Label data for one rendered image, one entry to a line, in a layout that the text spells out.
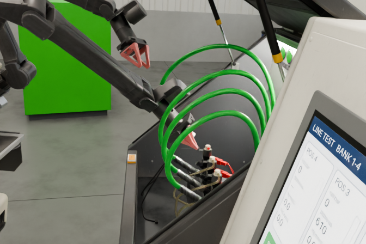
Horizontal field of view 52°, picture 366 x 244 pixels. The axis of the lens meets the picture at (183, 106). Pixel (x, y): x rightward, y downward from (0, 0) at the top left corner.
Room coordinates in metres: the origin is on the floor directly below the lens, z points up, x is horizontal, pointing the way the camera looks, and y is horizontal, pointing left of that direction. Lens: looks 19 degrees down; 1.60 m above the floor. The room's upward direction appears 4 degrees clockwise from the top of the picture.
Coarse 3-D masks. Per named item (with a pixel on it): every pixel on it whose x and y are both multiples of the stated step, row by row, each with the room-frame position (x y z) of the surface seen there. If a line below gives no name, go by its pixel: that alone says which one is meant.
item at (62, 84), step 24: (48, 0) 4.21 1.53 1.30; (72, 24) 4.05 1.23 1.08; (96, 24) 4.14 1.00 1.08; (24, 48) 3.87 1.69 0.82; (48, 48) 3.96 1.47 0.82; (48, 72) 3.95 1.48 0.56; (72, 72) 4.04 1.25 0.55; (24, 96) 3.85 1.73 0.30; (48, 96) 3.94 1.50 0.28; (72, 96) 4.04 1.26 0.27; (96, 96) 4.13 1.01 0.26
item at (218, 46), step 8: (200, 48) 1.15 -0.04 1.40; (208, 48) 1.15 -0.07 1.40; (232, 48) 1.13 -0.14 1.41; (240, 48) 1.12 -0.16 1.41; (184, 56) 1.17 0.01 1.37; (256, 56) 1.11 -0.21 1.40; (176, 64) 1.17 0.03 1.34; (168, 72) 1.18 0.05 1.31; (264, 72) 1.10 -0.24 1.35; (272, 88) 1.09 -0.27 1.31; (272, 96) 1.09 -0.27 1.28; (272, 104) 1.09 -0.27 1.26
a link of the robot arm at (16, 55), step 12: (0, 36) 1.28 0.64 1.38; (12, 36) 1.31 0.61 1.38; (0, 48) 1.29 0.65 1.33; (12, 48) 1.29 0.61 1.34; (12, 60) 1.29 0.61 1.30; (24, 60) 1.36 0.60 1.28; (12, 72) 1.27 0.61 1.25; (24, 72) 1.28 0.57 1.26; (12, 84) 1.28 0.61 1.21; (24, 84) 1.28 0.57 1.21
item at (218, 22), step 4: (208, 0) 1.39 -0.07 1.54; (212, 0) 1.39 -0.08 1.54; (212, 4) 1.38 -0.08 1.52; (212, 8) 1.39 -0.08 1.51; (212, 12) 1.39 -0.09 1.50; (216, 12) 1.39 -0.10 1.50; (216, 16) 1.38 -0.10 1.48; (216, 20) 1.39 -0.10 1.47; (220, 20) 1.39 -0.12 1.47; (220, 24) 1.38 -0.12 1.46; (220, 28) 1.39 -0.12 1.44; (224, 36) 1.39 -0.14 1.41; (224, 40) 1.39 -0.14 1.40; (228, 48) 1.39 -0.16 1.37; (232, 56) 1.39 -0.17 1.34; (232, 60) 1.39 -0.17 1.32; (232, 64) 1.39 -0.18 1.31; (236, 64) 1.39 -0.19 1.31; (232, 68) 1.39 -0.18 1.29; (236, 68) 1.39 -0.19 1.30
